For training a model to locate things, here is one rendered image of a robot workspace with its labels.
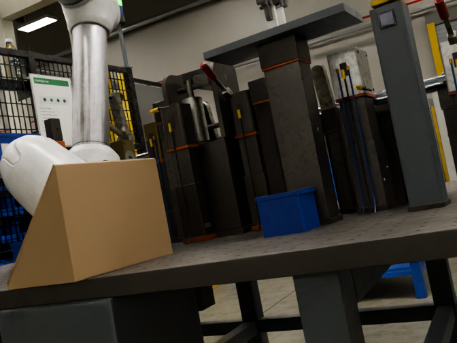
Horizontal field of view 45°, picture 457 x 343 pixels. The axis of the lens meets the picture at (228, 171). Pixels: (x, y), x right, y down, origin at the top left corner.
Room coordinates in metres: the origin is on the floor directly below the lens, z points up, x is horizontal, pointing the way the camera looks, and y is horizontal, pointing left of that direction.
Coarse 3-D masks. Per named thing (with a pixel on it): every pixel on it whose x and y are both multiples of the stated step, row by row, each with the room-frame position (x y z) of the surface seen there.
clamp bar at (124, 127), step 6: (114, 96) 1.81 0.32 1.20; (120, 96) 1.85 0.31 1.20; (114, 102) 1.82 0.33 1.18; (120, 102) 1.83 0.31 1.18; (114, 108) 1.82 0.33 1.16; (120, 108) 1.82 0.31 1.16; (114, 114) 1.83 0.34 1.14; (120, 114) 1.82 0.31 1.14; (114, 120) 1.83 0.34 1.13; (120, 120) 1.82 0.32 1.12; (126, 120) 1.84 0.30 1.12; (120, 126) 1.83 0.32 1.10; (126, 126) 1.83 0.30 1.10; (126, 132) 1.83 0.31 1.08; (120, 138) 1.84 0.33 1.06; (126, 138) 1.83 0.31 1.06
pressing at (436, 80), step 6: (432, 78) 1.39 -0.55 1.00; (438, 78) 1.39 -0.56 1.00; (444, 78) 1.38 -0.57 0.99; (426, 84) 1.40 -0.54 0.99; (432, 84) 1.50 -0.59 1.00; (438, 84) 1.52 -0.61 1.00; (426, 90) 1.57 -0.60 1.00; (432, 90) 1.57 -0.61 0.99; (378, 96) 1.46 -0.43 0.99; (384, 96) 1.53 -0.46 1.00; (378, 102) 1.64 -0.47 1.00; (384, 102) 1.64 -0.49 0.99; (318, 108) 1.55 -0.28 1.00; (138, 156) 1.87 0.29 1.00; (144, 156) 1.86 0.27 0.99
